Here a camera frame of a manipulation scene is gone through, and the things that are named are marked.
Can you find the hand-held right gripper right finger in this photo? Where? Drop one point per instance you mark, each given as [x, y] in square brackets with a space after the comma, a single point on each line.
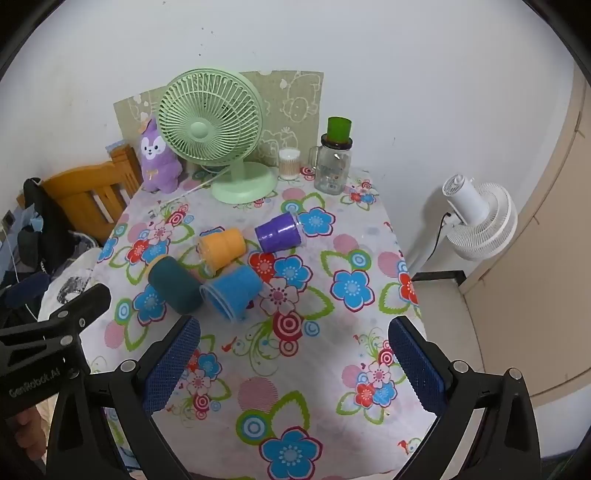
[415, 364]

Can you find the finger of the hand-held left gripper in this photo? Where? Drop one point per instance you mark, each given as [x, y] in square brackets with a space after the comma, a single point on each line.
[83, 307]

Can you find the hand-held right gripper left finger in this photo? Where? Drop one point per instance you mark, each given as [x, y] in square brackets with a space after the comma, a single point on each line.
[173, 357]

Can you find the dark teal cup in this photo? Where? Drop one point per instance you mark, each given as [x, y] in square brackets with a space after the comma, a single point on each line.
[175, 286]

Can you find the blue cup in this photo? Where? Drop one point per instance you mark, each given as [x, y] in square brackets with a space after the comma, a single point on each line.
[233, 290]

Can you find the orange cup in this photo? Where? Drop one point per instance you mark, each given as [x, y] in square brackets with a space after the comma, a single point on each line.
[224, 247]

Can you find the purple cup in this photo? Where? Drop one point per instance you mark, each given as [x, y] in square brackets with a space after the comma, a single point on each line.
[277, 235]

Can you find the person's left hand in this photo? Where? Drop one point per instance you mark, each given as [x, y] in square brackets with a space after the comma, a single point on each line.
[27, 431]

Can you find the pile of clothes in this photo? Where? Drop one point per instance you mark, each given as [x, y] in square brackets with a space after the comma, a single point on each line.
[41, 244]

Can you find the wooden chair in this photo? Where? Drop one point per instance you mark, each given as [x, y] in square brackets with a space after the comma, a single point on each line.
[78, 194]

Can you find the floral tablecloth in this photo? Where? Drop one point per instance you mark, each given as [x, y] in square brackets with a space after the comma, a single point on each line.
[323, 258]

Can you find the white floor fan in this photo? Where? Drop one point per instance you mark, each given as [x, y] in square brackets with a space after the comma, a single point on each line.
[489, 221]

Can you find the beige wooden door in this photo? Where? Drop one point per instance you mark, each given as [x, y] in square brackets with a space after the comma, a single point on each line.
[554, 277]

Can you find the purple plush toy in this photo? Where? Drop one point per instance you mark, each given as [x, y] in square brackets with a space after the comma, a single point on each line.
[159, 161]

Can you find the glass jar with green lid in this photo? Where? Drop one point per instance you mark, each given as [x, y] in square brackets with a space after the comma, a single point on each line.
[330, 170]

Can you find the green desk fan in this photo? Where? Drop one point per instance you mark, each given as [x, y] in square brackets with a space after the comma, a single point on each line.
[210, 129]

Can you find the cotton swab container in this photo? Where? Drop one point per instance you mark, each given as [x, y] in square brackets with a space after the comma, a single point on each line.
[289, 166]

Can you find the green printed cardboard sheet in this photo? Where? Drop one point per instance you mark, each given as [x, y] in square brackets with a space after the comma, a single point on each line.
[295, 106]

